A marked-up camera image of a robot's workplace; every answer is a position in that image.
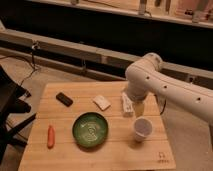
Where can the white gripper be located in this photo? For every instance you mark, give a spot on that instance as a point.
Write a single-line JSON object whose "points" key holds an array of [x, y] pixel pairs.
{"points": [[137, 96]]}

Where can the black eraser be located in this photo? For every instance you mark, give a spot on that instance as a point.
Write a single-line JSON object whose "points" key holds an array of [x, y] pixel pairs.
{"points": [[64, 99]]}

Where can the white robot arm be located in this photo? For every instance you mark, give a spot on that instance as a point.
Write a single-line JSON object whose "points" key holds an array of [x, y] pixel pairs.
{"points": [[144, 76]]}

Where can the white tube with cap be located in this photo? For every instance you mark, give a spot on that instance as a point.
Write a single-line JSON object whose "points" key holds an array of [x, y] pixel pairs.
{"points": [[127, 105]]}

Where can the white paper cup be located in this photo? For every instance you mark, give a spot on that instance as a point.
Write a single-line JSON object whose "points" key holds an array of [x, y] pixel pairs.
{"points": [[142, 129]]}

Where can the green ceramic bowl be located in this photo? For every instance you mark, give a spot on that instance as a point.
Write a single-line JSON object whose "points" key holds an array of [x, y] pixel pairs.
{"points": [[90, 129]]}

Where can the wooden table board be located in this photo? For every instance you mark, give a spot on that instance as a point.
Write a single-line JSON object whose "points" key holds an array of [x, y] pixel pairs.
{"points": [[119, 153]]}

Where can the orange carrot toy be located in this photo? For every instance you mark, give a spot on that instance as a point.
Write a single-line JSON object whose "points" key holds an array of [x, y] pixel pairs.
{"points": [[51, 137]]}

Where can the black chair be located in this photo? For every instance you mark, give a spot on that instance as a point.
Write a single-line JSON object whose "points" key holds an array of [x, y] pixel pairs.
{"points": [[10, 93]]}

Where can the grey metal rail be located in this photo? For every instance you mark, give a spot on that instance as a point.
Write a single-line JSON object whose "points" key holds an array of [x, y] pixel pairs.
{"points": [[99, 55]]}

